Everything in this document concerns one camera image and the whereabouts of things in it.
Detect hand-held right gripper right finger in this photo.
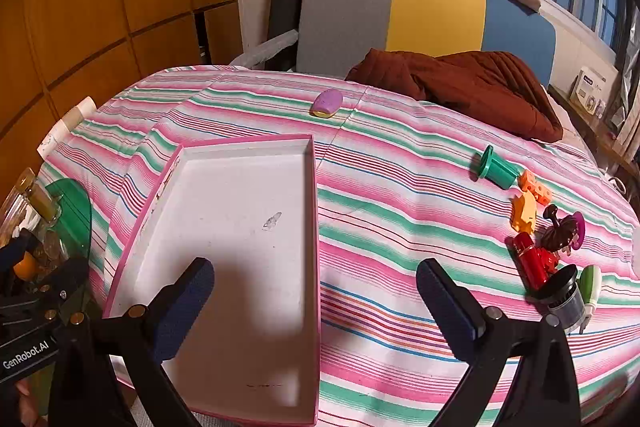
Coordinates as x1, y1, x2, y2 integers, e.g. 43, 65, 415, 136
416, 258, 583, 427

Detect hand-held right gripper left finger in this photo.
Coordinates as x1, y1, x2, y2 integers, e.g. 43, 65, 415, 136
47, 257, 216, 427

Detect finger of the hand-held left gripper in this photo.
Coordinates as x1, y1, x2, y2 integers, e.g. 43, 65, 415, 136
27, 256, 92, 325
0, 234, 43, 277

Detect pink cardboard box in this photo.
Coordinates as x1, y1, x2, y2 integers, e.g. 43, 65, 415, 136
102, 134, 321, 425

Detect red metallic cylinder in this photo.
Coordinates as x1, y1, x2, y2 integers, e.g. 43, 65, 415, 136
510, 232, 561, 293

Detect black round jar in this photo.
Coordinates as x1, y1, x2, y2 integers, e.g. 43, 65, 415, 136
537, 264, 586, 333

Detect yellow orange toy piece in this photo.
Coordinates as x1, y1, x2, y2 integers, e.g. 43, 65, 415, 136
511, 191, 538, 235

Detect brown purple toy hairbrush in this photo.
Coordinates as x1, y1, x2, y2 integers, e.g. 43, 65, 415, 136
536, 205, 586, 254

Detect green white toy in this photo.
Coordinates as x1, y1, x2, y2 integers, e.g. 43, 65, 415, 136
577, 265, 603, 335

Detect orange cube blocks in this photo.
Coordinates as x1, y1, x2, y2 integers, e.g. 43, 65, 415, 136
517, 170, 553, 206

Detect green toy cup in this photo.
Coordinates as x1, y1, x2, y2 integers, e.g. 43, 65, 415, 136
469, 145, 523, 188

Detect purple yellow toy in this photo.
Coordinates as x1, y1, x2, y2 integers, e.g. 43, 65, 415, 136
309, 89, 344, 118

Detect glass bottle yellow liquid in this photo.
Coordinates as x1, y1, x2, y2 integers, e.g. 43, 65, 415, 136
22, 179, 62, 224

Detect pink green striped blanket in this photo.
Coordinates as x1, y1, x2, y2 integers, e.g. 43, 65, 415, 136
37, 64, 640, 427

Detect white tube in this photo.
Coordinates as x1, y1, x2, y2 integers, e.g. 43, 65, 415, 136
37, 97, 97, 158

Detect beige bed sheet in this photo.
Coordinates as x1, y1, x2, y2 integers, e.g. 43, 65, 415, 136
542, 87, 598, 158

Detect wooden desk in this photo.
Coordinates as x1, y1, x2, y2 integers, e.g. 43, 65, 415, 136
547, 84, 640, 180

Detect brown quilt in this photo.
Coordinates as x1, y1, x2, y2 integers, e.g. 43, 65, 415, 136
345, 48, 565, 144

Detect white carton box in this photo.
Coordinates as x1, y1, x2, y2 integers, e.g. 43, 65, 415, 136
571, 67, 607, 112

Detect grey yellow blue headboard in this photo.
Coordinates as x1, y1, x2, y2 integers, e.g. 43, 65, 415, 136
296, 0, 557, 88

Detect silver curtain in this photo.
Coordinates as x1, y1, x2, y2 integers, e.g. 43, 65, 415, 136
612, 2, 640, 148

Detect white bed rail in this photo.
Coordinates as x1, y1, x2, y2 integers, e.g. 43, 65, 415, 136
230, 32, 300, 70

